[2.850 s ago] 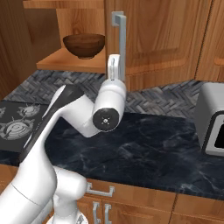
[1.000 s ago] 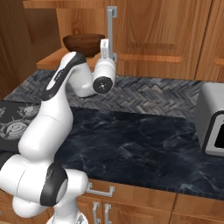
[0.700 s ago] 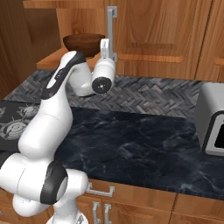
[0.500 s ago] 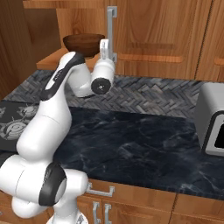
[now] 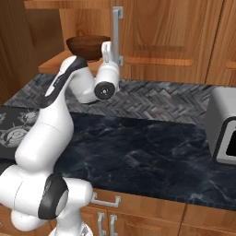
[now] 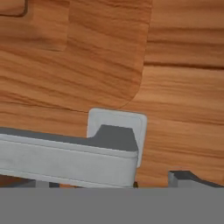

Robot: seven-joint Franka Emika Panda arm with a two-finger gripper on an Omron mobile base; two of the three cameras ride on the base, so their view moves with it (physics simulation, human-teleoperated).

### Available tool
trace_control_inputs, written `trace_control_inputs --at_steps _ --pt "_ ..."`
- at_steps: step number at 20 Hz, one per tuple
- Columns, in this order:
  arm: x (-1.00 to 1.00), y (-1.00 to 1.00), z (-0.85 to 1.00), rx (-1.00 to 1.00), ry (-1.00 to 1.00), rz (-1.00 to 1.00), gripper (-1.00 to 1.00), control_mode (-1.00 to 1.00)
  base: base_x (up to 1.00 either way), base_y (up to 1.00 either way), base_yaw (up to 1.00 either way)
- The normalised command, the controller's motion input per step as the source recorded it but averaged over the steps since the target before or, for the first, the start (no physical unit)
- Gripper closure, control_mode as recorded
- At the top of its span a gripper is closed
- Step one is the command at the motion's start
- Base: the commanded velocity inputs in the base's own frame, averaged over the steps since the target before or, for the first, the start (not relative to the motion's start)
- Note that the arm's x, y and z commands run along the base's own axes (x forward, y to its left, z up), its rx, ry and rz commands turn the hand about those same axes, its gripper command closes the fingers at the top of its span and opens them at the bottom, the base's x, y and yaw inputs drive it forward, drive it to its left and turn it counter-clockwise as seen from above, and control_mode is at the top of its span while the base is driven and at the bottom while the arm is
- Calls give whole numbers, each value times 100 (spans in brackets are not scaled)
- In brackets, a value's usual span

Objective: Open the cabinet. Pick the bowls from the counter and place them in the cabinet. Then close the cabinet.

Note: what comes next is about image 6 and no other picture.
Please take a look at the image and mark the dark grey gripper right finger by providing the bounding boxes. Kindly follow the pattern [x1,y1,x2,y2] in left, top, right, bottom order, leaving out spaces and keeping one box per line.
[167,170,224,189]

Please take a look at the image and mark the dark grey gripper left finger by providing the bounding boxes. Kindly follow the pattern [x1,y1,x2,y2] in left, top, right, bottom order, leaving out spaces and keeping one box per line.
[0,178,60,189]

